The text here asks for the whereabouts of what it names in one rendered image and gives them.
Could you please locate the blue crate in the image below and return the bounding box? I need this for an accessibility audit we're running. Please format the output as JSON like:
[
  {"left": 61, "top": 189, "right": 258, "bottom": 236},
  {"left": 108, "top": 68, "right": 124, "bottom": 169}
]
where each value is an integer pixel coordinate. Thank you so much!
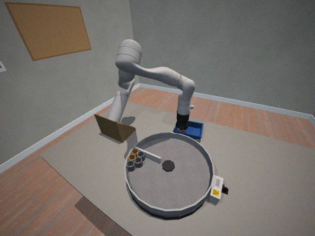
[{"left": 173, "top": 120, "right": 203, "bottom": 142}]

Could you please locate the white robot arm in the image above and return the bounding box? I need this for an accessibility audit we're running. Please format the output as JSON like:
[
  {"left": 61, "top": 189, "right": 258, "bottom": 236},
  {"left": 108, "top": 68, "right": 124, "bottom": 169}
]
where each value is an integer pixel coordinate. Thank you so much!
[{"left": 106, "top": 39, "right": 195, "bottom": 122}]

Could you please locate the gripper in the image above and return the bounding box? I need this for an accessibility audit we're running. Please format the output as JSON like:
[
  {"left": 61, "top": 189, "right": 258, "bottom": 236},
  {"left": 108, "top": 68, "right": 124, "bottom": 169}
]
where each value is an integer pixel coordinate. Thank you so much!
[{"left": 176, "top": 104, "right": 194, "bottom": 132}]

